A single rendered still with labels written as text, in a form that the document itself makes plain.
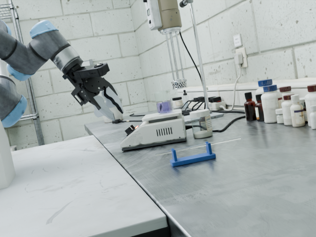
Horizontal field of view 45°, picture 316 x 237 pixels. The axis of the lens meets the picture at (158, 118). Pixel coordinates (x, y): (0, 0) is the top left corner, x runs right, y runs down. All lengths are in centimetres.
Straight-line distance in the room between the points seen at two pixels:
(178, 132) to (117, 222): 59
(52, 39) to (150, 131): 39
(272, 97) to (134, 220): 76
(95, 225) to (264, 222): 24
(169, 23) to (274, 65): 44
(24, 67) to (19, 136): 241
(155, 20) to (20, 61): 62
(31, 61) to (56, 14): 244
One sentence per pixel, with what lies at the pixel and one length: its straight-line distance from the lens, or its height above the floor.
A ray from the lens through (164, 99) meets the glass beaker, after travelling 115.
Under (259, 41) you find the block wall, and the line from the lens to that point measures 159.
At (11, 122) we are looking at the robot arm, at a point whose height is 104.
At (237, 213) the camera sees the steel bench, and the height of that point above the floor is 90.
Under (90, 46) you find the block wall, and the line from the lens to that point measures 361.
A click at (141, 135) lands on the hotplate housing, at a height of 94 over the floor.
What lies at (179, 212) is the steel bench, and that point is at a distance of 57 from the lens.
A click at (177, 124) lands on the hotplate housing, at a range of 112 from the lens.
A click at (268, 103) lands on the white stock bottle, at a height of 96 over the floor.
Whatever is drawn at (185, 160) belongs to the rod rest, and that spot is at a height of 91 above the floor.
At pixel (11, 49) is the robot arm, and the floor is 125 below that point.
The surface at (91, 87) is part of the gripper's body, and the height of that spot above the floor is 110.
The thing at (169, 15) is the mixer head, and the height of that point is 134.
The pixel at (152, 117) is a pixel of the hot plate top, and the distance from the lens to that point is 113.
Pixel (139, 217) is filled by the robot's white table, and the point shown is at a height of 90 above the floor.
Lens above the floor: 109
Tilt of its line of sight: 6 degrees down
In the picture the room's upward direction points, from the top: 10 degrees counter-clockwise
